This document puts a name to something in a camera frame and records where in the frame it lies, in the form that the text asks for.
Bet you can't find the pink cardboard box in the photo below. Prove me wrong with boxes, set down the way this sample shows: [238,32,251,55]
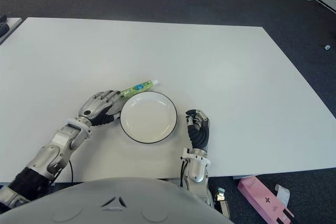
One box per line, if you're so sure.
[237,175,295,224]

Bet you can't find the green toothpaste tube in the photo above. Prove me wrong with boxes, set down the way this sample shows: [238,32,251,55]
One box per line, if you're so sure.
[119,79,160,99]

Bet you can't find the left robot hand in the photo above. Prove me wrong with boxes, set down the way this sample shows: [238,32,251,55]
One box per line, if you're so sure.
[78,90,124,126]

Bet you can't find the grey robot torso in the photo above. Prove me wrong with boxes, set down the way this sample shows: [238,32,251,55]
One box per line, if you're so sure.
[0,177,234,224]

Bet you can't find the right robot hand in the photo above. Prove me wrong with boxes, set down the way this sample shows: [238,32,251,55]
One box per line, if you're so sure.
[185,108,211,151]

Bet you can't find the silver metal bracket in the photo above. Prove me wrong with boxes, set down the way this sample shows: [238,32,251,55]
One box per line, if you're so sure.
[215,186,232,219]

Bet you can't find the white side table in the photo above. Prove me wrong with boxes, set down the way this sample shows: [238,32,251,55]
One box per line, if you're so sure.
[0,17,22,44]

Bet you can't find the white paper tag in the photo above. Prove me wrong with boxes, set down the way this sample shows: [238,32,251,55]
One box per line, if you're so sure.
[274,183,290,205]

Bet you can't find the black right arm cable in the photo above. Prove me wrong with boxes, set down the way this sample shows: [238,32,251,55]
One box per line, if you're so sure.
[180,157,188,189]

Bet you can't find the white plate with black rim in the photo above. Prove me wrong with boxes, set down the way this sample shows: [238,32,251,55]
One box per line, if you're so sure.
[120,91,178,145]

